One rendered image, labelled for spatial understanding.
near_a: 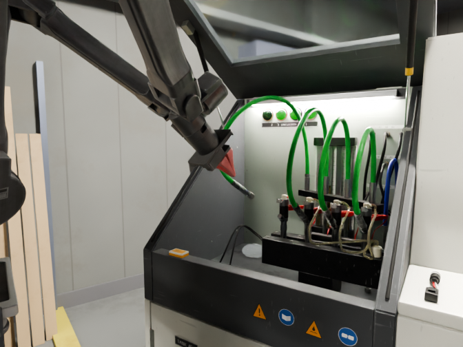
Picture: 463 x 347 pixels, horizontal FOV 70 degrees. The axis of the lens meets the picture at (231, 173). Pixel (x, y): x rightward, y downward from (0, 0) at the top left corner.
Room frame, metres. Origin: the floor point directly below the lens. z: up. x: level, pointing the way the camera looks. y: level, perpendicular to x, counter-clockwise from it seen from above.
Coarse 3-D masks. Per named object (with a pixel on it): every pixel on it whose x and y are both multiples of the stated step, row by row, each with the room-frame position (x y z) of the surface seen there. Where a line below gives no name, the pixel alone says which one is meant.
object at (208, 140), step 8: (208, 128) 0.68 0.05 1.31; (184, 136) 0.68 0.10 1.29; (192, 136) 0.66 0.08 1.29; (200, 136) 0.67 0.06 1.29; (208, 136) 0.67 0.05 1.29; (216, 136) 0.69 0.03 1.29; (224, 136) 0.70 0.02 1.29; (192, 144) 0.68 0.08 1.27; (200, 144) 0.67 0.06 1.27; (208, 144) 0.68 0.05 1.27; (216, 144) 0.69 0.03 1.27; (224, 144) 0.70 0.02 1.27; (200, 152) 0.69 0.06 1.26; (208, 152) 0.69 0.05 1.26; (216, 152) 0.68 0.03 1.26; (192, 160) 0.70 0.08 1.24; (200, 160) 0.68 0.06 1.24; (208, 160) 0.67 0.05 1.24
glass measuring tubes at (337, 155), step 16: (320, 144) 1.19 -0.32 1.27; (336, 144) 1.16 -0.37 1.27; (352, 144) 1.13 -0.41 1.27; (336, 160) 1.17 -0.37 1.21; (352, 160) 1.15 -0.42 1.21; (336, 176) 1.16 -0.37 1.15; (352, 176) 1.15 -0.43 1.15; (336, 192) 1.16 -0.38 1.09; (352, 208) 1.15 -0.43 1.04; (320, 224) 1.21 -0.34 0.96; (352, 224) 1.15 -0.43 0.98
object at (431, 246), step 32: (448, 64) 0.85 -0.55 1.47; (448, 96) 0.83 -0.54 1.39; (448, 128) 0.81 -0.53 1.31; (448, 160) 0.80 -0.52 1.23; (416, 192) 0.81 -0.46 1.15; (448, 192) 0.78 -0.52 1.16; (416, 224) 0.79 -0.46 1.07; (448, 224) 0.76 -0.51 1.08; (416, 256) 0.78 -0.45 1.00; (448, 256) 0.74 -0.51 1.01; (416, 320) 0.58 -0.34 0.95
